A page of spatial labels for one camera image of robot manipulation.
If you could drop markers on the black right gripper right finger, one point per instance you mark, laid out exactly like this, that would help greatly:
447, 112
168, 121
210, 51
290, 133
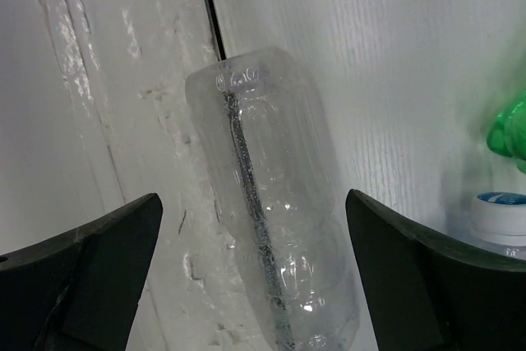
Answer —
428, 291

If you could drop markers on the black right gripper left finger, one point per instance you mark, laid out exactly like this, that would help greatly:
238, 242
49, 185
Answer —
80, 290

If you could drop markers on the clear crushed label-less bottle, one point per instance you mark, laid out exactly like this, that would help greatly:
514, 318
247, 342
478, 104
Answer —
270, 160

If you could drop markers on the clear bottle blue label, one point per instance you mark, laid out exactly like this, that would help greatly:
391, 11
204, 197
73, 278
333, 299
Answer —
497, 220

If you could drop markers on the green plastic bottle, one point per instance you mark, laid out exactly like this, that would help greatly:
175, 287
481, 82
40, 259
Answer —
506, 136

